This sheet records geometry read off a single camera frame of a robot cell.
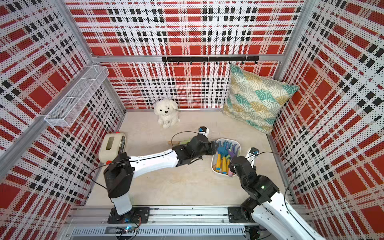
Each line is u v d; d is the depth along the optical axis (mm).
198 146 614
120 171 507
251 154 628
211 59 886
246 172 524
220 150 896
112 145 903
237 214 747
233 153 907
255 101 907
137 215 728
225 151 906
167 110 982
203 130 737
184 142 945
